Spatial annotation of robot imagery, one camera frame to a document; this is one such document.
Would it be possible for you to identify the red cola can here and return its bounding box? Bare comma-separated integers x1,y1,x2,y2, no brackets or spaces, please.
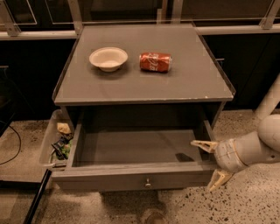
139,52,172,73

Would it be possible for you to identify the crumpled beige wrapper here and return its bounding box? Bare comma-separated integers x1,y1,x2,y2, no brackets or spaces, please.
57,122,71,134

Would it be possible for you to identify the grey top drawer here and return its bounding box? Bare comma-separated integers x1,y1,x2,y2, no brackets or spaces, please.
52,121,216,192

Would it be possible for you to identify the green snack bag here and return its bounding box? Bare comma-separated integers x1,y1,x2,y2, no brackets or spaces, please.
52,133,74,160

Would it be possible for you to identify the metal railing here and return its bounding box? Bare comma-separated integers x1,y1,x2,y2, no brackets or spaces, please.
0,0,280,39

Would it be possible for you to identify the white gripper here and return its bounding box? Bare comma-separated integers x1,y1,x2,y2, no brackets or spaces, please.
191,139,247,192

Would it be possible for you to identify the black cable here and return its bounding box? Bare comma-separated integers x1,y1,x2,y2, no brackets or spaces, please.
0,119,23,166

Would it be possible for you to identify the white paper bowl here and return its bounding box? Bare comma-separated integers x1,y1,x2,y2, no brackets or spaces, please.
89,47,128,72

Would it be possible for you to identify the grey drawer cabinet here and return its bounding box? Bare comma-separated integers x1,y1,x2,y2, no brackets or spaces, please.
52,24,236,130

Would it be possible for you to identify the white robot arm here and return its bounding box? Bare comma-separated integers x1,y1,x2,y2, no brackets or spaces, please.
191,74,280,192

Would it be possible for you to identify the black floor bar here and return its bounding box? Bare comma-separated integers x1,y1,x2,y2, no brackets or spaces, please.
23,169,52,224

